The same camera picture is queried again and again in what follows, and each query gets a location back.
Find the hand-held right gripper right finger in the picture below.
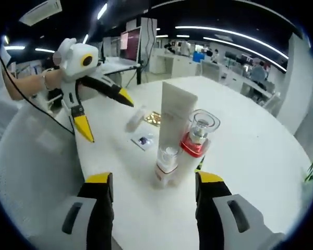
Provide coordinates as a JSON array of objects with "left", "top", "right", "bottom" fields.
[{"left": 195, "top": 171, "right": 286, "bottom": 250}]

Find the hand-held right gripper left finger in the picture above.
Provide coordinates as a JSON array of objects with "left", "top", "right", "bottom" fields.
[{"left": 45, "top": 171, "right": 115, "bottom": 250}]

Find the gold foil skincare sachet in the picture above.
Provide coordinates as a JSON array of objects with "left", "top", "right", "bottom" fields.
[{"left": 145, "top": 110, "right": 162, "bottom": 126}]

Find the clear dark-label skincare sachet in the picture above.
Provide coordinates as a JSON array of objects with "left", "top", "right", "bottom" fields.
[{"left": 131, "top": 129, "right": 157, "bottom": 152}]

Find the large white skincare tube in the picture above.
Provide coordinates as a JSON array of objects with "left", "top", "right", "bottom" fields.
[{"left": 158, "top": 81, "right": 198, "bottom": 167}]

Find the red-collared skincare pump bottle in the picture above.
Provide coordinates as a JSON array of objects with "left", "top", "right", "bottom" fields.
[{"left": 177, "top": 109, "right": 221, "bottom": 180}]

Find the person's left hand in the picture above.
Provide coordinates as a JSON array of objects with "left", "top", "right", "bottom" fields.
[{"left": 45, "top": 69, "right": 66, "bottom": 91}]

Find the white monitor stand tray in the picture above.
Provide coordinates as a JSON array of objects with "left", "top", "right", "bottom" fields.
[{"left": 101, "top": 57, "right": 141, "bottom": 75}]

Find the black monitor stand pole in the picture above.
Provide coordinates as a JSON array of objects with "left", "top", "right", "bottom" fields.
[{"left": 135, "top": 64, "right": 144, "bottom": 85}]

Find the computer monitor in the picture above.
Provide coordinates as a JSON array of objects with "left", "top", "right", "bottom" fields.
[{"left": 119, "top": 28, "right": 142, "bottom": 63}]

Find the ceiling air conditioner panel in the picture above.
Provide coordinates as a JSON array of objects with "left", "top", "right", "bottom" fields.
[{"left": 19, "top": 0, "right": 63, "bottom": 26}]

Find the white office desk row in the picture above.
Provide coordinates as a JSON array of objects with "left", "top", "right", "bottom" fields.
[{"left": 148, "top": 49, "right": 282, "bottom": 105}]

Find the grey mesh office chair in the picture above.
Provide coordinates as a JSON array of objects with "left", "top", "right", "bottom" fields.
[{"left": 0, "top": 100, "right": 84, "bottom": 238}]

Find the blue desk panel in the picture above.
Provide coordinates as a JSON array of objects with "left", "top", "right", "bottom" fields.
[{"left": 192, "top": 51, "right": 207, "bottom": 64}]

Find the long ceiling light strip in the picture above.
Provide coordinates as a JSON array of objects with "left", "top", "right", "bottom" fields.
[
  {"left": 175, "top": 25, "right": 290, "bottom": 59},
  {"left": 203, "top": 36, "right": 287, "bottom": 71}
]

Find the white square pillar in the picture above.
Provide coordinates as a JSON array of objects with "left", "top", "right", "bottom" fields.
[{"left": 286, "top": 32, "right": 312, "bottom": 136}]

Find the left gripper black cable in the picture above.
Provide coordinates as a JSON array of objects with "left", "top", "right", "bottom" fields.
[{"left": 0, "top": 56, "right": 76, "bottom": 136}]

